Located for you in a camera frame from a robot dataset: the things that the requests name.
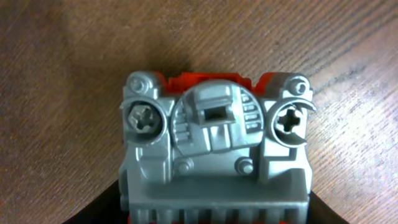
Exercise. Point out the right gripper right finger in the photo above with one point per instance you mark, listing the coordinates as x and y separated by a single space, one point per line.
320 213

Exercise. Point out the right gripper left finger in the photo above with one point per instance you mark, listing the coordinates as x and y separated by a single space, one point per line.
104 209

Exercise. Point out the red truck with grey top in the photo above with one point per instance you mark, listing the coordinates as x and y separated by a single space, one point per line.
216 148

